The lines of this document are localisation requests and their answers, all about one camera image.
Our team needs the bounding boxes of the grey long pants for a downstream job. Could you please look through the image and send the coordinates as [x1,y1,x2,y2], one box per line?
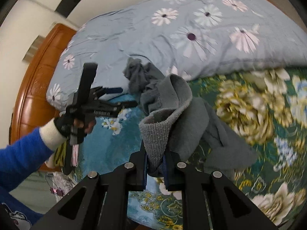
[123,58,258,179]

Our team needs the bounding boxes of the left forearm blue sleeve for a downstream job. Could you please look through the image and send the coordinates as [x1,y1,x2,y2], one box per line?
[1,118,66,192]

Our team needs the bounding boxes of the left hand black glove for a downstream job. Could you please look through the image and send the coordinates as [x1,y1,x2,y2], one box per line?
[54,115,96,138]

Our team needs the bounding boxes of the pink folded garment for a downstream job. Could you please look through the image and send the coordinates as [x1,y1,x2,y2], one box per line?
[71,144,79,167]

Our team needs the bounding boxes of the black folded garment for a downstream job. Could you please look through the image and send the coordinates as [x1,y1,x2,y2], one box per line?
[62,140,73,176]

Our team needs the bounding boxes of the brown wooden headboard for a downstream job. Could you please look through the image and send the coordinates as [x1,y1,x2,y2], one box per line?
[9,23,78,173]

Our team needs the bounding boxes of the teal floral bed sheet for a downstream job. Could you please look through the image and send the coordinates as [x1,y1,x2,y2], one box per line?
[75,67,306,225]

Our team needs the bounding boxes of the grey-blue floral quilt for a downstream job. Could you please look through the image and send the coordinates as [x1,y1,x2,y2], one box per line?
[46,0,306,111]

